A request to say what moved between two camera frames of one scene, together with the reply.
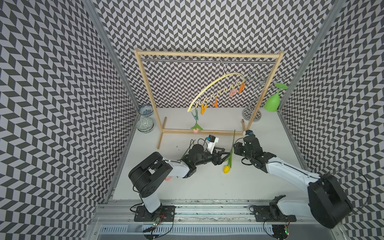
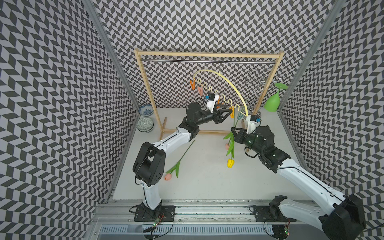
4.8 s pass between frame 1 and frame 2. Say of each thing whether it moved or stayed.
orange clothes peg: moved
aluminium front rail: stayed
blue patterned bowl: stayed
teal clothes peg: moved
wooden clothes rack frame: stayed
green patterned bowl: stayed
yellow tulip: moved
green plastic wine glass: stayed
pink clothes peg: moved
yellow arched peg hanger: moved
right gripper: moved
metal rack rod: stayed
